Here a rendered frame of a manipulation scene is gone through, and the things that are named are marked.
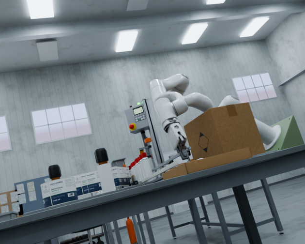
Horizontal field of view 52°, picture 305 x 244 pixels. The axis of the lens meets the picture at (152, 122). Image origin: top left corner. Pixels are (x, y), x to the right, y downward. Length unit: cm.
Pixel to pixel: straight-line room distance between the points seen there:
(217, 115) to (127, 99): 1029
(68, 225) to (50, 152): 1009
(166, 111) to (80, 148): 966
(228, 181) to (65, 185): 109
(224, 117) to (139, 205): 70
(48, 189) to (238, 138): 111
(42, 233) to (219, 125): 91
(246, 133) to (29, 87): 1065
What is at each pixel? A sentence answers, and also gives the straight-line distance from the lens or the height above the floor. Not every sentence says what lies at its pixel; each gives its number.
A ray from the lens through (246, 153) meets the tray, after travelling 118.
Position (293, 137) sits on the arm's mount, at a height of 91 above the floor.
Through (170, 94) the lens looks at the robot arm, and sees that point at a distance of 160.
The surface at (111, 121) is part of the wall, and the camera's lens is 1138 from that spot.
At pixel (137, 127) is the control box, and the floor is 131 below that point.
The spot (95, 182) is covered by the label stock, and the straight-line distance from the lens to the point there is 227.
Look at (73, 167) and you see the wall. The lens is 1096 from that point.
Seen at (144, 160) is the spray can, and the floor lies 103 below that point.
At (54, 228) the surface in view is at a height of 77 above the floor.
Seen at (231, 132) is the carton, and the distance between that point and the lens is 154.
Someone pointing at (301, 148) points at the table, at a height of 82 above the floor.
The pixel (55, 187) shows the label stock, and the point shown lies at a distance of 193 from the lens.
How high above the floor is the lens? 79
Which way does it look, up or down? 13 degrees up
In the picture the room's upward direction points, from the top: 15 degrees counter-clockwise
